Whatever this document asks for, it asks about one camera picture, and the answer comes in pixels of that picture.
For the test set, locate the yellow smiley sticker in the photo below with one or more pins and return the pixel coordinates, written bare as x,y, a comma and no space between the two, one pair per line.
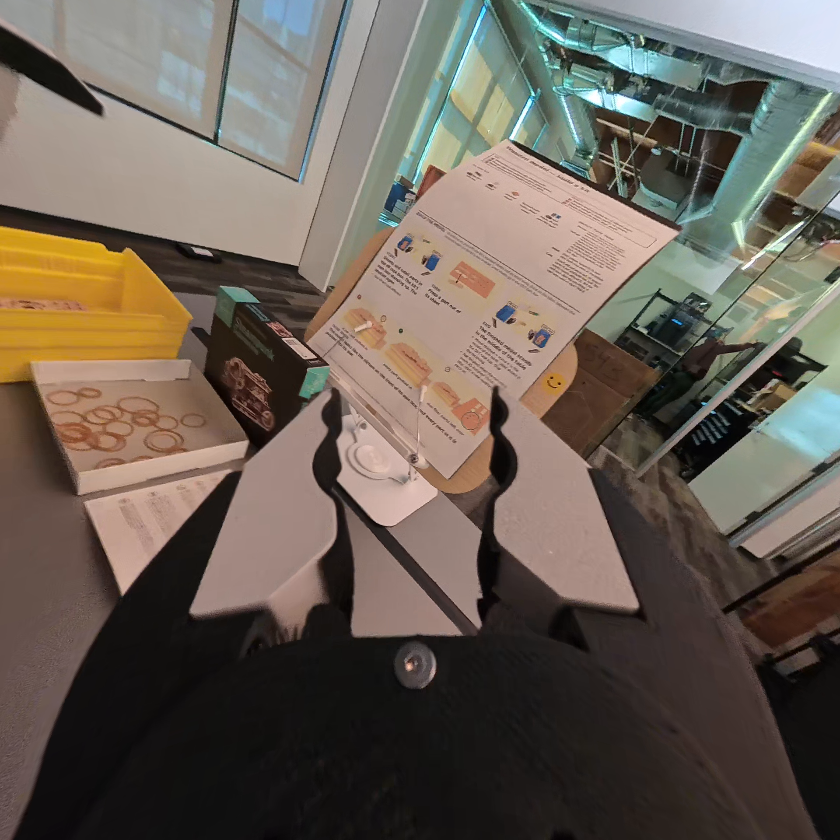
555,383

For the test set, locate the printed instruction sheet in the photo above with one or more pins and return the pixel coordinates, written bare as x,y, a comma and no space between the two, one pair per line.
499,262

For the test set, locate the white cardboard tray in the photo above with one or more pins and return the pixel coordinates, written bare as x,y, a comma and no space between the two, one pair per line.
131,482

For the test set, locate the stack of wooden sheets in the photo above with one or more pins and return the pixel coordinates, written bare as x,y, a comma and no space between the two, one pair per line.
39,305

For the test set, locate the small black floor device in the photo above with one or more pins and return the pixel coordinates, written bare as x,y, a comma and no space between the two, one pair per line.
197,253

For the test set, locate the white instruction booklet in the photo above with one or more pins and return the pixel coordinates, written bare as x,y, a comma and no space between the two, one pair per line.
144,525

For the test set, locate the large paned window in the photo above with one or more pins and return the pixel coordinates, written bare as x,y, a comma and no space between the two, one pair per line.
269,79

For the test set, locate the black model kit box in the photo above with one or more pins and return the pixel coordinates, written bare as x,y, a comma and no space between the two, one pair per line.
249,367

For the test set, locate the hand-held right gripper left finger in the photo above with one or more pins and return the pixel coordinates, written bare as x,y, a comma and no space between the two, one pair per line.
262,525

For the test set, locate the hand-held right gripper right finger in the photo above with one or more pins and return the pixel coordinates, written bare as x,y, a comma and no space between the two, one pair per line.
558,525

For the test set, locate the pile of rubber bands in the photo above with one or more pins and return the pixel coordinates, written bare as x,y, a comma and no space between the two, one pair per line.
108,413

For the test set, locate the shelf rack with boxes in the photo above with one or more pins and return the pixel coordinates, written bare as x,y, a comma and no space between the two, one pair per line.
676,328

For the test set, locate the yellow plastic bin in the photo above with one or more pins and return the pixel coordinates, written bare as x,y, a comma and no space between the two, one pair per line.
151,308

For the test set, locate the cardboard box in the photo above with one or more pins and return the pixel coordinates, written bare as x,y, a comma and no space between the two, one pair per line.
604,387

